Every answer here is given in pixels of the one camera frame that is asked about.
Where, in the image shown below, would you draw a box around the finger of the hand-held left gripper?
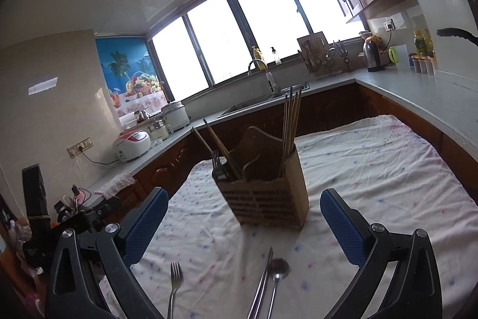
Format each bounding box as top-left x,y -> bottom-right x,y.
93,198 -> 123,230

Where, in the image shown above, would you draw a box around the steel sink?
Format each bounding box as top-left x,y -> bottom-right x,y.
216,81 -> 311,118

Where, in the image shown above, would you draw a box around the wooden cutting board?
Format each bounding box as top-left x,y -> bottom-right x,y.
296,31 -> 330,59

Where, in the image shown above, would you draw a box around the white lace cloth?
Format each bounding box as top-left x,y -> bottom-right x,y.
95,173 -> 136,199

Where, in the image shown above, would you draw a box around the wall outlet strip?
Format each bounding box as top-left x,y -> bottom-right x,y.
67,138 -> 94,157

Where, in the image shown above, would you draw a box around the steel electric kettle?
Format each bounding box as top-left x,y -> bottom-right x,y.
362,36 -> 387,72

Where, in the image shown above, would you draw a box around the kitchen window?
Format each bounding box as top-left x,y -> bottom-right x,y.
147,0 -> 367,101

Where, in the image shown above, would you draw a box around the dark fork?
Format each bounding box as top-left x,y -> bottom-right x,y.
212,150 -> 232,181

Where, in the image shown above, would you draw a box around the white floral tablecloth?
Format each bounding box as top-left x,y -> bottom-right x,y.
99,114 -> 478,319

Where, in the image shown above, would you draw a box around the small white appliance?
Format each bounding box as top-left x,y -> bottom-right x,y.
147,119 -> 174,142

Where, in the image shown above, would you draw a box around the chrome faucet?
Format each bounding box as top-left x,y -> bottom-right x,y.
247,59 -> 279,94

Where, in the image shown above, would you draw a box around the white electric pot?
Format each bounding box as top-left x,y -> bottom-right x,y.
160,100 -> 191,131

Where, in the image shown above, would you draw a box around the black power cord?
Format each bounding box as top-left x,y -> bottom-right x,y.
80,150 -> 120,167

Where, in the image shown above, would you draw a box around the yellow oil bottle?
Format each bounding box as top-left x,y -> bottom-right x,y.
412,29 -> 426,57
424,29 -> 436,57

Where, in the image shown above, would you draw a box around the metal spoon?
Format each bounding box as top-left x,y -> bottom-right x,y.
265,258 -> 290,319

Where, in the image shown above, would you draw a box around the white and red rice cooker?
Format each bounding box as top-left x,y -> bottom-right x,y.
113,130 -> 152,164

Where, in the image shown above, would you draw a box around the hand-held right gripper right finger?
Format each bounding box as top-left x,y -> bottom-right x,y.
320,188 -> 444,319

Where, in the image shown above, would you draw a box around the metal fork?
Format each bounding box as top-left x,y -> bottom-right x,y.
166,262 -> 185,319

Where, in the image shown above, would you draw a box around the metal dish rack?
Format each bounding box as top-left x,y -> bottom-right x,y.
305,40 -> 352,75

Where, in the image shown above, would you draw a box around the wooden utensil holder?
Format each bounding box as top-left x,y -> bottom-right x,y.
212,126 -> 310,230

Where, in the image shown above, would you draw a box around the black curved handle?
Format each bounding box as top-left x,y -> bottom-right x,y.
436,27 -> 478,48

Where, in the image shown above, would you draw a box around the tangled cables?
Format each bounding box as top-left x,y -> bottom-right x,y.
55,184 -> 92,219

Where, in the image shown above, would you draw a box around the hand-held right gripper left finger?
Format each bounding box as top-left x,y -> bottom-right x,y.
44,187 -> 169,319

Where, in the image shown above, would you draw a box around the wooden lower cabinets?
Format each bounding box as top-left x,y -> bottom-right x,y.
101,80 -> 478,204

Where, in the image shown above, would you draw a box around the fruit printed window blind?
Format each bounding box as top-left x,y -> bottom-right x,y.
95,37 -> 167,118

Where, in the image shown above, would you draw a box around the seasoning jar rack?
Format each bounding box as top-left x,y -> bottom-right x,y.
410,55 -> 436,76

